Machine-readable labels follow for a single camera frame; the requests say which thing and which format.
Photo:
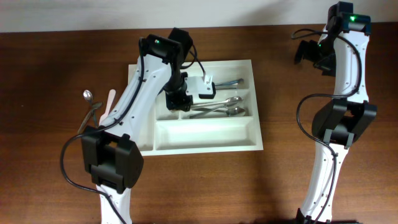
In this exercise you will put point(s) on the steel fork underneath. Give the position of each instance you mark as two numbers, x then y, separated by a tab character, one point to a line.
231	83

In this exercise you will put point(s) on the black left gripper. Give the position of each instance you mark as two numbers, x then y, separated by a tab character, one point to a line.
173	103

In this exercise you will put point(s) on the pink plastic knife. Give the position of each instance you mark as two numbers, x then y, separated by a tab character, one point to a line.
111	97

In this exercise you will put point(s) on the small steel teaspoon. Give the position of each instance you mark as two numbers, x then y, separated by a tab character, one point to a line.
88	96

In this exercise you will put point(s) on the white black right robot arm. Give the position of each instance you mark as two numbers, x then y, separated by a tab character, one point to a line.
339	51

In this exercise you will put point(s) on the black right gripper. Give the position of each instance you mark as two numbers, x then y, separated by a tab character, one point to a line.
308	55

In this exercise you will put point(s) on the dark steel teaspoon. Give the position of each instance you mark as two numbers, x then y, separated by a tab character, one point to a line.
92	109

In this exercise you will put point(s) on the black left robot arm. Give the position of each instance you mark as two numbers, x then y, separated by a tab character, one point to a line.
110	152

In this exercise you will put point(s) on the steel spoon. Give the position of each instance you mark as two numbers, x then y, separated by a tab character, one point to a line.
237	111

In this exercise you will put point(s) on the steel tweezers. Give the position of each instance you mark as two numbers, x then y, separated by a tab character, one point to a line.
230	106

